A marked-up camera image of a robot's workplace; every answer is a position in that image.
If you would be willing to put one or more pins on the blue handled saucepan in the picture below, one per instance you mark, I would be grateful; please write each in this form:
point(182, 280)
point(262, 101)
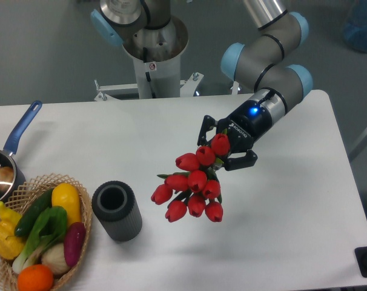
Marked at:
point(10, 148)

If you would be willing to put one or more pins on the purple eggplant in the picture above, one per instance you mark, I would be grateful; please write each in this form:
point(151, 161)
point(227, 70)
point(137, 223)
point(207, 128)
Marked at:
point(73, 243)

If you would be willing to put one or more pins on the dark grey ribbed vase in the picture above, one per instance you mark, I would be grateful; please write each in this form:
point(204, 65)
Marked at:
point(115, 206)

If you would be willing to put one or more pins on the brown bread in pan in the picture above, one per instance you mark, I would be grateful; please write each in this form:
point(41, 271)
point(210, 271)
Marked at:
point(6, 176)

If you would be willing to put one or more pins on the yellow bell pepper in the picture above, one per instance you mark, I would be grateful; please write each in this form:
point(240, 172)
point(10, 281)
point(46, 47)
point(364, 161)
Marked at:
point(10, 244)

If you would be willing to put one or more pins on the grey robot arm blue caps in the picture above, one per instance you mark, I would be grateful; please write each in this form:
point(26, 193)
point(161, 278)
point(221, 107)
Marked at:
point(256, 66)

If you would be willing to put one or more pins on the green bok choy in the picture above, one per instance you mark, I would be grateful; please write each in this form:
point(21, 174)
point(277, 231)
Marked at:
point(49, 228)

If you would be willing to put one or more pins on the yellow squash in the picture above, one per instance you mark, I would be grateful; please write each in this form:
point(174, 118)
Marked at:
point(67, 196)

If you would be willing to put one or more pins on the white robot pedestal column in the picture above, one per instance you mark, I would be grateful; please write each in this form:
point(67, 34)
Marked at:
point(156, 54)

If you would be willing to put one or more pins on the blue translucent container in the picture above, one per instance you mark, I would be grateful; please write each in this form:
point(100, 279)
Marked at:
point(355, 27)

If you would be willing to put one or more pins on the red tulip bouquet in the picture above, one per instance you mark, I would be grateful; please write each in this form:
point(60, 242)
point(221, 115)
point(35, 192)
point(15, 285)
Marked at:
point(195, 190)

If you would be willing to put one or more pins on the orange fruit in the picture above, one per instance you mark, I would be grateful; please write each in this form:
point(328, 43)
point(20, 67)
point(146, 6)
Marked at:
point(36, 277)

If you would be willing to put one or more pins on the white metal base bracket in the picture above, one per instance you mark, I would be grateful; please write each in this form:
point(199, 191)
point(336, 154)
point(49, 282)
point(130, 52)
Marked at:
point(150, 89)

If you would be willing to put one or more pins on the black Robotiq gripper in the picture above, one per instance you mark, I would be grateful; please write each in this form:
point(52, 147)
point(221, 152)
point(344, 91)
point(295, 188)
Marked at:
point(245, 125)

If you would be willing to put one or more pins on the beige garlic bulb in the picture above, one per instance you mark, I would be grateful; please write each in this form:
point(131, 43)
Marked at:
point(54, 259)

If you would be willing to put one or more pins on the green cucumber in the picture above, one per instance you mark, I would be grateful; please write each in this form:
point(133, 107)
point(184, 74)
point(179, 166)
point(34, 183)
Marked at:
point(26, 223)

